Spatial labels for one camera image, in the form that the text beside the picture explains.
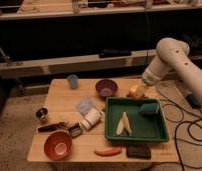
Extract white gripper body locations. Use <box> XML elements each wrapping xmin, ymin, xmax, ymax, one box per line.
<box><xmin>142</xmin><ymin>68</ymin><xmax>161</xmax><ymax>86</ymax></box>

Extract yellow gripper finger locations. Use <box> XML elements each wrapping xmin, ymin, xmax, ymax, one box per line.
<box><xmin>136</xmin><ymin>84</ymin><xmax>148</xmax><ymax>97</ymax></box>

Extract orange apple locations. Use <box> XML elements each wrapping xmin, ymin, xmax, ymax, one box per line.
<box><xmin>128</xmin><ymin>85</ymin><xmax>143</xmax><ymax>99</ymax></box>

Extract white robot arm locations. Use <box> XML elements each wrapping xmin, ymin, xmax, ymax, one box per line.
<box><xmin>134</xmin><ymin>38</ymin><xmax>202</xmax><ymax>107</ymax></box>

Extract green plastic tray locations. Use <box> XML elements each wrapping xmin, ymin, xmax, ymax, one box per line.
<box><xmin>105</xmin><ymin>97</ymin><xmax>169</xmax><ymax>143</ymax></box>

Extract wooden beam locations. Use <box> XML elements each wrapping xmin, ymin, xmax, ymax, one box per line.
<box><xmin>0</xmin><ymin>49</ymin><xmax>156</xmax><ymax>79</ymax></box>

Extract teal sponge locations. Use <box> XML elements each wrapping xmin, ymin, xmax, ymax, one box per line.
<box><xmin>139</xmin><ymin>103</ymin><xmax>159</xmax><ymax>115</ymax></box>

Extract purple bowl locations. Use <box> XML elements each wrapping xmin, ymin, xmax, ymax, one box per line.
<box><xmin>95</xmin><ymin>79</ymin><xmax>118</xmax><ymax>98</ymax></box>

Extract yellow banana pieces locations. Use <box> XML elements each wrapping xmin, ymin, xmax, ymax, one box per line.
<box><xmin>116</xmin><ymin>112</ymin><xmax>132</xmax><ymax>135</ymax></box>

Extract black object on beam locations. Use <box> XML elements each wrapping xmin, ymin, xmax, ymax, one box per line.
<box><xmin>99</xmin><ymin>49</ymin><xmax>131</xmax><ymax>58</ymax></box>

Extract white bottle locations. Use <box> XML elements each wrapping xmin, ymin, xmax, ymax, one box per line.
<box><xmin>81</xmin><ymin>108</ymin><xmax>102</xmax><ymax>130</ymax></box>

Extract clear plastic bag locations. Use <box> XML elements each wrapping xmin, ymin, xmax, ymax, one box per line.
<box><xmin>76</xmin><ymin>97</ymin><xmax>94</xmax><ymax>116</ymax></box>

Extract black rectangular block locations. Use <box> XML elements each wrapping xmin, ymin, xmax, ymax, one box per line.
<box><xmin>126</xmin><ymin>145</ymin><xmax>151</xmax><ymax>159</ymax></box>

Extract orange carrot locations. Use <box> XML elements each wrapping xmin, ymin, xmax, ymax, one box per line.
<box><xmin>94</xmin><ymin>147</ymin><xmax>122</xmax><ymax>157</ymax></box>

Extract blue cup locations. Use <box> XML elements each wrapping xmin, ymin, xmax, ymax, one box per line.
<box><xmin>67</xmin><ymin>74</ymin><xmax>78</xmax><ymax>89</ymax></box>

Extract small dark box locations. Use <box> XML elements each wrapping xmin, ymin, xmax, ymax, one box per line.
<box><xmin>68</xmin><ymin>123</ymin><xmax>83</xmax><ymax>138</ymax></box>

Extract orange bowl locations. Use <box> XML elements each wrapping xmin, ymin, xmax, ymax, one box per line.
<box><xmin>44</xmin><ymin>131</ymin><xmax>72</xmax><ymax>161</ymax></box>

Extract small metal cup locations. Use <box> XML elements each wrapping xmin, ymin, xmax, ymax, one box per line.
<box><xmin>36</xmin><ymin>107</ymin><xmax>48</xmax><ymax>123</ymax></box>

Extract wooden shelf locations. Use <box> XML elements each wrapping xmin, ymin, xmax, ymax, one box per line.
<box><xmin>0</xmin><ymin>0</ymin><xmax>202</xmax><ymax>20</ymax></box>

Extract black cable on floor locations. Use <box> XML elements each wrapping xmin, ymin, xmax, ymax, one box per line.
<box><xmin>155</xmin><ymin>54</ymin><xmax>202</xmax><ymax>170</ymax></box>

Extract dark handled tool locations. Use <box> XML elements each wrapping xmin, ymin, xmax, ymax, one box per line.
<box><xmin>38</xmin><ymin>122</ymin><xmax>69</xmax><ymax>132</ymax></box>

